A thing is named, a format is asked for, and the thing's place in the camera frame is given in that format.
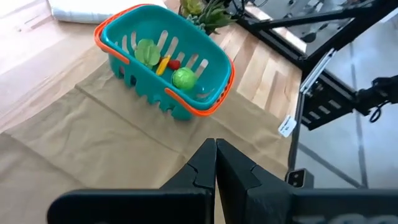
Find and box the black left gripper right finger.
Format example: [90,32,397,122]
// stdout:
[216,138,295,224]

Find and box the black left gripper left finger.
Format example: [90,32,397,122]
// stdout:
[160,138,218,191]

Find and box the round green toy cabbage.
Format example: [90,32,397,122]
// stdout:
[172,67,198,91]

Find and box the small red toy tomato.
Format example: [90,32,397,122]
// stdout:
[167,59,182,71]

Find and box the light green toy lettuce leaf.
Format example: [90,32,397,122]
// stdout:
[134,39,162,70]

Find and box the small white tag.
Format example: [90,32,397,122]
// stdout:
[277,114,298,138]

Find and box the tan burlap cloth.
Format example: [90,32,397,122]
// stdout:
[0,45,293,224]

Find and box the potted succulent plant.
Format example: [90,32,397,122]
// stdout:
[179,0,237,35]

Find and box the teal basket with orange rim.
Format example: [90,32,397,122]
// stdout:
[93,3,236,121]

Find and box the white plaid dish towel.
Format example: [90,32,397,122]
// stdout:
[46,0,169,24]

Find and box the black table-level camera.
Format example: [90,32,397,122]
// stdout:
[285,167,315,189]

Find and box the black metal table frame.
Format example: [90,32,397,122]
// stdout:
[226,0,398,189]

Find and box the silver aluminium rail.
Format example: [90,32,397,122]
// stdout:
[299,48,337,94]

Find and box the black box with cable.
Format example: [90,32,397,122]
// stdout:
[356,75,398,124]

